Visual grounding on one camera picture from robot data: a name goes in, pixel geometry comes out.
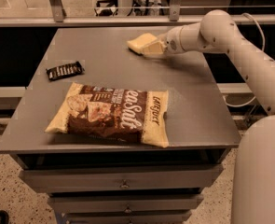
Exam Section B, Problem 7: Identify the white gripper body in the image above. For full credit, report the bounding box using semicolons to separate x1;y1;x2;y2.
163;27;184;54

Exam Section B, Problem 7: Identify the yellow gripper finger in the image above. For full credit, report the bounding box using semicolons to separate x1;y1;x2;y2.
141;39;167;57

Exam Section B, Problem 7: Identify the yellow sponge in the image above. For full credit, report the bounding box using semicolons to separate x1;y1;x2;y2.
127;33;157;54

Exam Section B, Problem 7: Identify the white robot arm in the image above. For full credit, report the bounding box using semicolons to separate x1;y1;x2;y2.
142;10;275;224

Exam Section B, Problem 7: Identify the brown chip bag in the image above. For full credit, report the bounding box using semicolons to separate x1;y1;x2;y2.
46;83;169;147

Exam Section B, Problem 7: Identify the black snack bar wrapper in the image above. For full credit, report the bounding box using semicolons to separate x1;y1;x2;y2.
46;62;84;81

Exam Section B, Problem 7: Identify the grey drawer cabinet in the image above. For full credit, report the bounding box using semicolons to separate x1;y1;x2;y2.
0;27;240;224

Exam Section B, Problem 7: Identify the middle grey drawer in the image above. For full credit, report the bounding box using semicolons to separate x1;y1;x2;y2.
48;194;203;214

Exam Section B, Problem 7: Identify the grey drawer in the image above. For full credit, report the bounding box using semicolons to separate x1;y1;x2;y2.
48;194;203;214
66;211;191;224
20;164;223;193

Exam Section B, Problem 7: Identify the bottom grey drawer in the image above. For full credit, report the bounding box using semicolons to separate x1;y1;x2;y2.
66;211;191;224

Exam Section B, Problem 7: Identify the top grey drawer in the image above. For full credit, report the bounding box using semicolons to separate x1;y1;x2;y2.
20;164;223;193

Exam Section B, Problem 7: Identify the metal railing frame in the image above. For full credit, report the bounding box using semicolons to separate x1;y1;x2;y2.
0;0;275;27

